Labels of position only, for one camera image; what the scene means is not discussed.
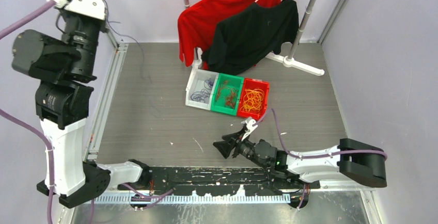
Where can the black t-shirt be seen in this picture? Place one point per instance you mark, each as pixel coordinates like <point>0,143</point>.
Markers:
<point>241,41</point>

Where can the white clothes rack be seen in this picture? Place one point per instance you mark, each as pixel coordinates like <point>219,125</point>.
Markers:
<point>287,61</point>

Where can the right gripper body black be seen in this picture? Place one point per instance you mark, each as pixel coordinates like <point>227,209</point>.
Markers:
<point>245,147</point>

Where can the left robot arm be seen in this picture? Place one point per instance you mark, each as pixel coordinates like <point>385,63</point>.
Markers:
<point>65,68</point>

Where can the red plastic bin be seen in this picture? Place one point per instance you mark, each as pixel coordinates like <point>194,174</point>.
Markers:
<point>254,98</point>

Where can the white plastic bin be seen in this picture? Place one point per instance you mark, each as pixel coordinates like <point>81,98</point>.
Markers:
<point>200,88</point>

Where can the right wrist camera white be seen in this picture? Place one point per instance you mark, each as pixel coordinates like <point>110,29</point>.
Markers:
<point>250,125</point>

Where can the green plastic bin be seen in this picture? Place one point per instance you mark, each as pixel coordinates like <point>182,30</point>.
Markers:
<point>227,92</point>

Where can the red t-shirt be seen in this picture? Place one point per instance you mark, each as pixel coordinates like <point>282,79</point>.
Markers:
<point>196,25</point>

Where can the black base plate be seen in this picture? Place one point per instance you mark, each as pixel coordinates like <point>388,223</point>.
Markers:
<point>219,181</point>

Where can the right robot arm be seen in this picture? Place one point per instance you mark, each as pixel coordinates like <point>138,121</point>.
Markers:
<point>349,160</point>

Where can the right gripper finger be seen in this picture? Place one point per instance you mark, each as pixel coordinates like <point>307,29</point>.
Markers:
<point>234,136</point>
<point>226,148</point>

